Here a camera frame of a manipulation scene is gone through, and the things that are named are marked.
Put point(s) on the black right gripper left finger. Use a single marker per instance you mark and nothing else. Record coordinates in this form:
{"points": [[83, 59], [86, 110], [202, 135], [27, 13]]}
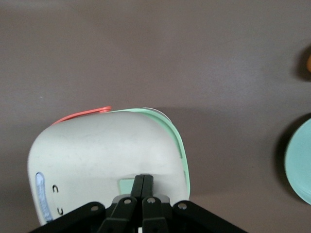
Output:
{"points": [[121, 213]]}

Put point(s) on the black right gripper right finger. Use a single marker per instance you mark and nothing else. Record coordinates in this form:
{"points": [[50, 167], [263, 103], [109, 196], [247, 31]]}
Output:
{"points": [[155, 213]]}

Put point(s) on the brown table cloth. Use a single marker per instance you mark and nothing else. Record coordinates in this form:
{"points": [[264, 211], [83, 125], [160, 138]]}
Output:
{"points": [[145, 60]]}

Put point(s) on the pale green round plate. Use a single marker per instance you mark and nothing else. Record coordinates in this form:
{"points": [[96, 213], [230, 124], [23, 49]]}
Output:
{"points": [[301, 165]]}

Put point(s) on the orange bread roll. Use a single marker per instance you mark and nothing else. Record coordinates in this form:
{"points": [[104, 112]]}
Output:
{"points": [[309, 63]]}

